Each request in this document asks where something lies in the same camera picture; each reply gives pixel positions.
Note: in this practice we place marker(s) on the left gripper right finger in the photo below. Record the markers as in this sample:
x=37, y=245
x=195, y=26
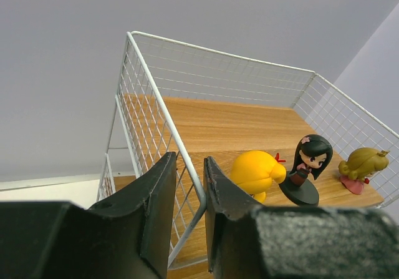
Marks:
x=246, y=239

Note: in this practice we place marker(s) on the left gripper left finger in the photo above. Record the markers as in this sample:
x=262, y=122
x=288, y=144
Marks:
x=126, y=235

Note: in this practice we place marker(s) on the yellow haired doll toy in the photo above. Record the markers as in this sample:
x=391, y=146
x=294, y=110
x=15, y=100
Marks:
x=254, y=172

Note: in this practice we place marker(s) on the black haired doll toy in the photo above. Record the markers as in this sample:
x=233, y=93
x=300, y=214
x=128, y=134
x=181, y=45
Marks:
x=312, y=156

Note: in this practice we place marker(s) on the blonde pink dress doll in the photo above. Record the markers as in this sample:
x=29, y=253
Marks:
x=361, y=165

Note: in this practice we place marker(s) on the white wire wooden shelf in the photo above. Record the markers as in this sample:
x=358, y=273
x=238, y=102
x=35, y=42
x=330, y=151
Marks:
x=199, y=102

